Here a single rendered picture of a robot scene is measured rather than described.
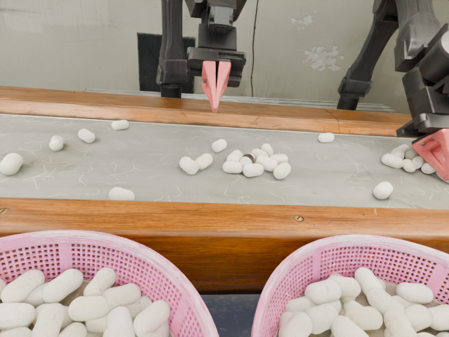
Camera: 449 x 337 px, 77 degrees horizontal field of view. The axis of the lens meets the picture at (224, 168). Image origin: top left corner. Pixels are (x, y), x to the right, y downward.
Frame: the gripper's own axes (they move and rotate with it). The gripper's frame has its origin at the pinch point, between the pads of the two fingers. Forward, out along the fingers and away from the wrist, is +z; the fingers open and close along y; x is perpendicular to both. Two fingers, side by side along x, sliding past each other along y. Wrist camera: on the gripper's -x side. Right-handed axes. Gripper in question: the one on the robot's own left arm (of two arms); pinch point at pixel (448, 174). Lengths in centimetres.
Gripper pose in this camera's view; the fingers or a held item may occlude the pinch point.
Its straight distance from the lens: 58.6
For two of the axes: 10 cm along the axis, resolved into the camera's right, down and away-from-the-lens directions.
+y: 9.9, 0.4, 1.2
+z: 0.1, 9.4, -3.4
